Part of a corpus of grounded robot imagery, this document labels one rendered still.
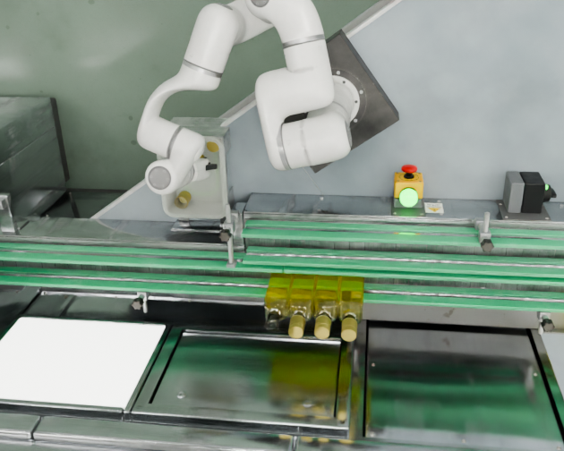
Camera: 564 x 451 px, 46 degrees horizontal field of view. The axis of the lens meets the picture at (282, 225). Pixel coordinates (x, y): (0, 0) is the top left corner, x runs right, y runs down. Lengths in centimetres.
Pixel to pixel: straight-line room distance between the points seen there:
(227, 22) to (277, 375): 79
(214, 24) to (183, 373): 79
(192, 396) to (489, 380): 69
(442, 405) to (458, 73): 77
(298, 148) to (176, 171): 27
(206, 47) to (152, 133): 21
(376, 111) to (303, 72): 35
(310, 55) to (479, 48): 49
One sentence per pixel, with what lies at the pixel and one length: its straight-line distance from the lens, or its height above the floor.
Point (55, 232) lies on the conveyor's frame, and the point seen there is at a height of 85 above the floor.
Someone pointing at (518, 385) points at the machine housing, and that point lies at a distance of 168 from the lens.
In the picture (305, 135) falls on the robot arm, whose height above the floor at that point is 112.
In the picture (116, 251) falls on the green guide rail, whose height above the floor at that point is 91.
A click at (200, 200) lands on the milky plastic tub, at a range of 182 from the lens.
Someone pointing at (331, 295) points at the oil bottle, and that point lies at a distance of 157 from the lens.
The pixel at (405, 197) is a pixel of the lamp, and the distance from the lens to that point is 167.
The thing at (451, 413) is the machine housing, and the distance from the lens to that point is 157.
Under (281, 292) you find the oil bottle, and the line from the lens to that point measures 159.
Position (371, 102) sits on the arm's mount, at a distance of 163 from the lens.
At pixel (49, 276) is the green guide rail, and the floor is 93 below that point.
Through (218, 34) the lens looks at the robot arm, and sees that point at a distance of 137.
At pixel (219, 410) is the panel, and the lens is 150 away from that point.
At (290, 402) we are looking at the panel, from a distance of 151.
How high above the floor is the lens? 238
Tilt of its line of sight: 63 degrees down
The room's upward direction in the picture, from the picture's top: 163 degrees counter-clockwise
